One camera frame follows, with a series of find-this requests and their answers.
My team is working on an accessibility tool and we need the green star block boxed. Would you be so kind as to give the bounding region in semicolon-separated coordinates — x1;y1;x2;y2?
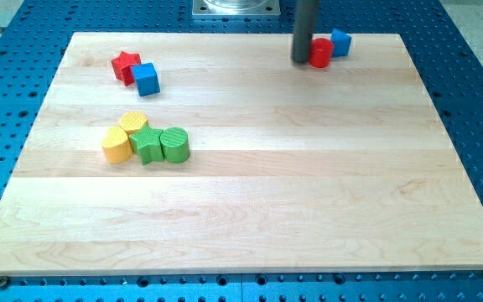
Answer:
129;125;164;165

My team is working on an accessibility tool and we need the blue cube block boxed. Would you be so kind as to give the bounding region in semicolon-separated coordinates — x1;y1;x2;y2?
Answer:
131;63;161;96

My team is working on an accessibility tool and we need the red star block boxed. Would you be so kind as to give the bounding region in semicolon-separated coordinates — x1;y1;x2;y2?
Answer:
111;51;141;86

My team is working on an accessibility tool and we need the light wooden board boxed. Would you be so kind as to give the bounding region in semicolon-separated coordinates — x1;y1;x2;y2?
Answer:
0;33;483;276

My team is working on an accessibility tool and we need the green cylinder block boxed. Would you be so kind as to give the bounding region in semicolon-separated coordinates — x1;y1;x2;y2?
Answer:
160;127;190;164

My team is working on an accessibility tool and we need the yellow hexagon block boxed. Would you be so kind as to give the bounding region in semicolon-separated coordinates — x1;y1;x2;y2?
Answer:
117;112;148;135

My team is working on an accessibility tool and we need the yellow heart block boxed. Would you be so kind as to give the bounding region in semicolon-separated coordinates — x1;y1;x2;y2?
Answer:
101;126;133;164

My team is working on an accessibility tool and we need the red cylinder block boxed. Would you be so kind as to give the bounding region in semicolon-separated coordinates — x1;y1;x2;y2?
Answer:
309;38;334;68

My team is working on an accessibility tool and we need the blue triangle block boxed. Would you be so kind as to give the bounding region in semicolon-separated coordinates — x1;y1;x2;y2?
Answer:
330;29;352;57

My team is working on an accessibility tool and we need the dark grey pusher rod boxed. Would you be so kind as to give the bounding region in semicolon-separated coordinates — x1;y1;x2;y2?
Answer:
291;0;319;65

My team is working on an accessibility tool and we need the blue perforated metal table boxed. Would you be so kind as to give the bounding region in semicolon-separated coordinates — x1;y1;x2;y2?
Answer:
0;1;483;301

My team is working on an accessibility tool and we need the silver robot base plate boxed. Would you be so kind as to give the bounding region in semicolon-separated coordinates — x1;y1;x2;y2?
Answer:
192;0;281;17

